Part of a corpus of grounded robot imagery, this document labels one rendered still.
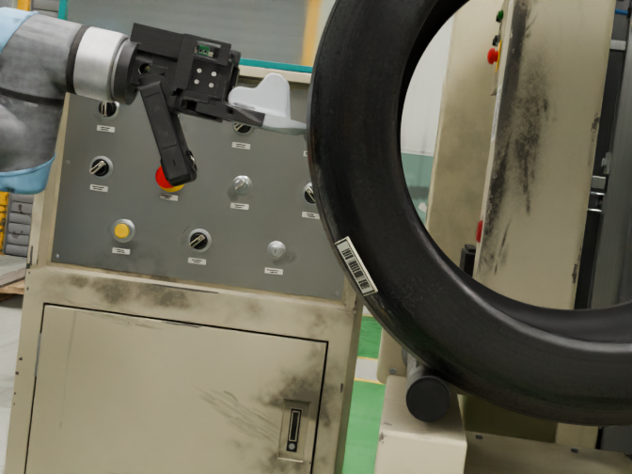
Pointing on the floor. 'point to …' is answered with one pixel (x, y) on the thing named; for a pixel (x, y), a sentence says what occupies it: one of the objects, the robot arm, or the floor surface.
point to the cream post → (541, 170)
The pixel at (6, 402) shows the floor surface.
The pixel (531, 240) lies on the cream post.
